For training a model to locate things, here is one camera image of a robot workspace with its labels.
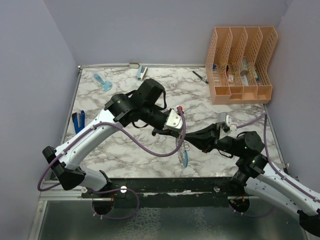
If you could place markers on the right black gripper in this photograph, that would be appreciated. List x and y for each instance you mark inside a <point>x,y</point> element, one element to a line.
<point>205,139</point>

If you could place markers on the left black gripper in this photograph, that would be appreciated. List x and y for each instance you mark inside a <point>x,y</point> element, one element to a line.
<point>167,132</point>

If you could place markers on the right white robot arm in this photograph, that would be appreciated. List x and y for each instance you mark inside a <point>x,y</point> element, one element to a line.
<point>258,176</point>

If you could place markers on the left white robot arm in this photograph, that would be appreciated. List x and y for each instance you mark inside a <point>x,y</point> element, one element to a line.
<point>120,111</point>

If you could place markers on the black pen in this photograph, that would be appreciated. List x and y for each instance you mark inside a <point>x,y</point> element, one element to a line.
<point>200,77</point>

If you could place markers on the light blue white stapler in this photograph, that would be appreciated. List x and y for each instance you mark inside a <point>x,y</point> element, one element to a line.
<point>142,70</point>

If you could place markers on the items in organizer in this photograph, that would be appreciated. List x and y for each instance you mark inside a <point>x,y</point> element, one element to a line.
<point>244,73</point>

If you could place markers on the blue packaged item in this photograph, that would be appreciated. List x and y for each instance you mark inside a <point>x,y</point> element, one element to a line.
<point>101,83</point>

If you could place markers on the orange desk file organizer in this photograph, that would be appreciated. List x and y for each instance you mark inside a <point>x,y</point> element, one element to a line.
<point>237,62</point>

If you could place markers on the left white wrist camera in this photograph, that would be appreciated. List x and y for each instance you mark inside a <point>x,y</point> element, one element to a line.
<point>173,122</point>

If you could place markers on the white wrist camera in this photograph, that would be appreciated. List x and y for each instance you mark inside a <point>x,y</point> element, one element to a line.
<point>225,124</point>
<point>173,122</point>

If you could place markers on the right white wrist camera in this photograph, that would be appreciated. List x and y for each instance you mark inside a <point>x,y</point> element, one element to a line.
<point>225,124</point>

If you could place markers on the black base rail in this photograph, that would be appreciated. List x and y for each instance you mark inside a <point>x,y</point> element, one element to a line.
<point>181,192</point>

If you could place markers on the beige wall clip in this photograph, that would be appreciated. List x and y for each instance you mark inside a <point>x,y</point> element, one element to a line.
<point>134,65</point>

